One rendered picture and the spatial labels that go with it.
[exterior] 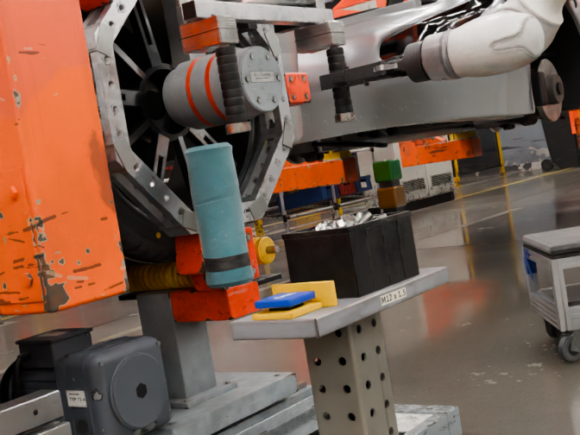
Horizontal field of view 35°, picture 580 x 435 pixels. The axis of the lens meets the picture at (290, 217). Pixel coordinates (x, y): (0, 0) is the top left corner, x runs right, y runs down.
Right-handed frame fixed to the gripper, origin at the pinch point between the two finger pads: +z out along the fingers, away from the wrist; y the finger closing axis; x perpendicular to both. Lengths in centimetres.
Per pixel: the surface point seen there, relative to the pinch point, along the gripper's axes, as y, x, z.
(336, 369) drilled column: -36, -50, -13
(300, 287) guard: -40, -35, -12
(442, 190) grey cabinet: 791, -70, 396
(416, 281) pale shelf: -18.4, -38.7, -20.6
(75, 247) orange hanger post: -65, -22, 10
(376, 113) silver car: 223, 3, 126
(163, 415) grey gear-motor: -38, -58, 26
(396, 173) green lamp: -8.1, -20.0, -14.1
